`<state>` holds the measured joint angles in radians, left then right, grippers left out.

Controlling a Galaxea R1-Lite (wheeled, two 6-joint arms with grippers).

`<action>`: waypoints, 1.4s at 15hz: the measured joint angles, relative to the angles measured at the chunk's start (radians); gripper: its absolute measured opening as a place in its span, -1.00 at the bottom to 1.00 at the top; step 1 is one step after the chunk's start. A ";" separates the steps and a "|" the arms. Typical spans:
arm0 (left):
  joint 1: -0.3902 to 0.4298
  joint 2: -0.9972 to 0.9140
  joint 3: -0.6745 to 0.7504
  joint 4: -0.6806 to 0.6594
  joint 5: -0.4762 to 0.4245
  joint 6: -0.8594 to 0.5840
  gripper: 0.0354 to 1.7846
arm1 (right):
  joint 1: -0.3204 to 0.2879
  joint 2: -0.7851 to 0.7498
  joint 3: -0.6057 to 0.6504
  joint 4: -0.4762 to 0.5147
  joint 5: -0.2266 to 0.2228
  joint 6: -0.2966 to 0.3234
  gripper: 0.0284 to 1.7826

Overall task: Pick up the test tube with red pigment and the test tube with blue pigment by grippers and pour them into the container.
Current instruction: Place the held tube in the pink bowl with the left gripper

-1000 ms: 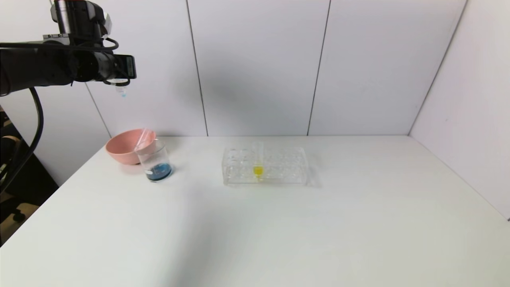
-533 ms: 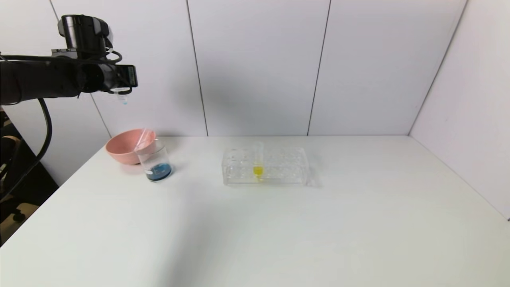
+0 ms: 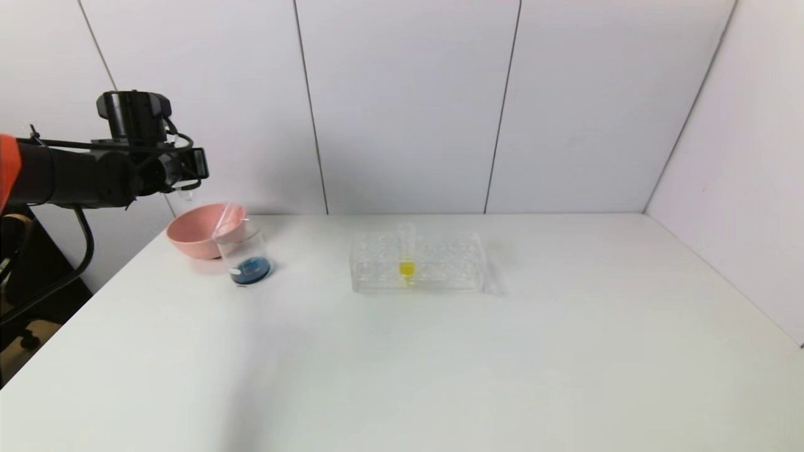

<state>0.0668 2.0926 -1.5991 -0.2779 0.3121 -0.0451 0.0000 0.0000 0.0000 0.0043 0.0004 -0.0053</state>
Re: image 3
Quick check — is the test tube with red pigment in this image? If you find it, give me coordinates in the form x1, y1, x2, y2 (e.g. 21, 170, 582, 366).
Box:
212, 202, 247, 239

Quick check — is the test tube with yellow pigment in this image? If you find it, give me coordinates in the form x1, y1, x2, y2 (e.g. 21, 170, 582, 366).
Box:
398, 223, 418, 284

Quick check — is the clear acrylic test tube rack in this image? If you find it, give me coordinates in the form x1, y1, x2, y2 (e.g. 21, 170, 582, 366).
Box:
350, 231, 488, 294

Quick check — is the clear glass beaker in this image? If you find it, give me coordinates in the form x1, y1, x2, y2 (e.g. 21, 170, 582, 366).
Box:
214, 217, 275, 289

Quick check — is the pink bowl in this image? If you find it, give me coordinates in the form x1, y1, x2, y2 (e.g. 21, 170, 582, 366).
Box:
166, 202, 247, 261

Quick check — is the black chair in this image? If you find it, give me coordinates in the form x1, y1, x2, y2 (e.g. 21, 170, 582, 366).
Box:
0, 213, 93, 377

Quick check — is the thin black camera cable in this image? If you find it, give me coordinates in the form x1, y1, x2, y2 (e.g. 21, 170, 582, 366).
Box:
163, 118, 195, 153

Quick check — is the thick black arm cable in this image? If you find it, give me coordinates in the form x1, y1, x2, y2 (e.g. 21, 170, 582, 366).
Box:
0, 206, 95, 325

